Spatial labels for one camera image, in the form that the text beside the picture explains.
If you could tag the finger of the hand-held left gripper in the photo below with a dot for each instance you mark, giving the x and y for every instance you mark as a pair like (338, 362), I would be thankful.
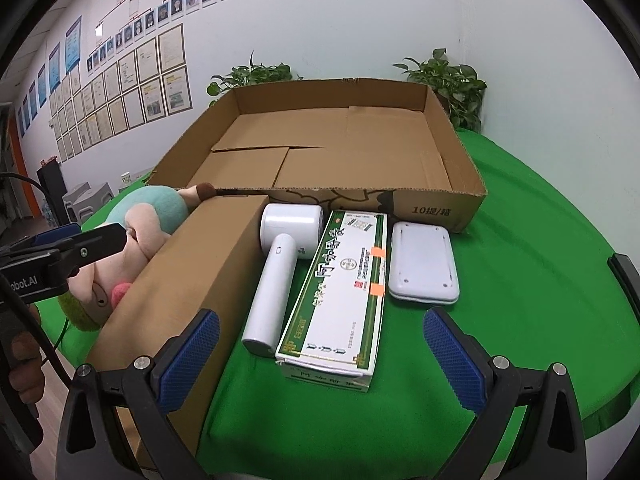
(52, 236)
(102, 242)

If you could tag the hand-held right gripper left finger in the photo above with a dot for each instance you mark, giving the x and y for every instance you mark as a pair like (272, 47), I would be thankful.
(192, 355)

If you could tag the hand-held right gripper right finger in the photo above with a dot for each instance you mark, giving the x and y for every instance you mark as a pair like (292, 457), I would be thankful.
(452, 355)

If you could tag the pink and teal plush toy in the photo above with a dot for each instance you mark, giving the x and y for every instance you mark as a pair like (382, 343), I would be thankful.
(150, 207)

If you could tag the long brown cardboard box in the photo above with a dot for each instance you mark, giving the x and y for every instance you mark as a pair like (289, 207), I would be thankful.
(190, 270)

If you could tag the white electronic scale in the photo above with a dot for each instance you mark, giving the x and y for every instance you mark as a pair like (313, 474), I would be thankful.
(422, 260)

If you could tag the white hair dryer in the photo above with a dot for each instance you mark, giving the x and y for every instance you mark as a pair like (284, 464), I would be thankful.
(270, 280)

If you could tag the green and white medicine box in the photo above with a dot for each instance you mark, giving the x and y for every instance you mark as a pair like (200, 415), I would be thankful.
(335, 300)

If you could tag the cardboard tray box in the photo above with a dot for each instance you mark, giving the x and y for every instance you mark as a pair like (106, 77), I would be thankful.
(350, 130)

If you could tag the person's left hand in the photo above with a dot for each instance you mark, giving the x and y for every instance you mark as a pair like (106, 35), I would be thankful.
(27, 367)

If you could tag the grey plastic stool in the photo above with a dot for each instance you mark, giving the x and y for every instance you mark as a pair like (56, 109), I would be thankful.
(100, 196)
(75, 205)

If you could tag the black cabinet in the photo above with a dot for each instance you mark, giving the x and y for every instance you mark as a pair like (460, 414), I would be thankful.
(50, 187)

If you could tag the white paper cup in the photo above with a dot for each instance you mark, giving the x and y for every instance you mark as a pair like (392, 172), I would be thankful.
(125, 178)

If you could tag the green tablecloth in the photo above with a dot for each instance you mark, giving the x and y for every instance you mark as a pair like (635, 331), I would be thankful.
(525, 260)

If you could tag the group of framed certificates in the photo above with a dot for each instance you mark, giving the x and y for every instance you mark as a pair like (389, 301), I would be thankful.
(127, 85)

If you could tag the bushy potted green plant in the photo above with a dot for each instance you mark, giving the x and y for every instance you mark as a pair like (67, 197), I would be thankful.
(250, 77)

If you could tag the small potted green plant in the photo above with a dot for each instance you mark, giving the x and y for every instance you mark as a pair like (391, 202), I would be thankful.
(450, 85)

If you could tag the row of blue wall posters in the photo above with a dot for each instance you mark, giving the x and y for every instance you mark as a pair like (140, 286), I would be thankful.
(73, 42)

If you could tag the row of wall portrait photos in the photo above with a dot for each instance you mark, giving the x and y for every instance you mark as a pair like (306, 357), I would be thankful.
(192, 0)

